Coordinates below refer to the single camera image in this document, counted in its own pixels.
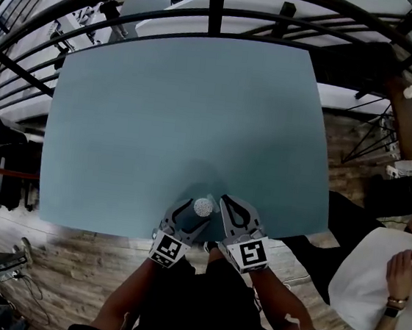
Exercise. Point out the person's right white shoe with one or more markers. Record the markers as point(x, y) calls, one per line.
point(211, 247)

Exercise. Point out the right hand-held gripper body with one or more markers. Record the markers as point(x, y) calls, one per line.
point(251, 254)

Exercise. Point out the small white bottle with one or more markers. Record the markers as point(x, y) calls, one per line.
point(202, 207)

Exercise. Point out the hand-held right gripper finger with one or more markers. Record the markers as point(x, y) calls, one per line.
point(224, 218)
point(251, 217)

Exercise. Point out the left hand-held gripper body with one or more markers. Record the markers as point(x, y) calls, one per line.
point(167, 248)

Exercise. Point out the person's black shirt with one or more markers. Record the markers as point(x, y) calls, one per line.
point(211, 309)

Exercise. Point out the clear plastic tube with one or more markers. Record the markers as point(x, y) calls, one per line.
point(214, 203)

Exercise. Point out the person's right forearm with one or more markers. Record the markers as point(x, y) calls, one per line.
point(279, 302)

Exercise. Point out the small white object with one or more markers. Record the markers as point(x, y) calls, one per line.
point(409, 91)

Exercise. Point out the black tripod stand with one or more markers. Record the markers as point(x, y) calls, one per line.
point(364, 135)

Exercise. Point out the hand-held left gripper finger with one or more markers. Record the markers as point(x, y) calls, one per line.
point(169, 217)
point(194, 235)

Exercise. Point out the white power strip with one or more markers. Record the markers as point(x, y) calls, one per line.
point(397, 171)

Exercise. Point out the person's left forearm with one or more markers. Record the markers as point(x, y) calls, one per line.
point(128, 296)

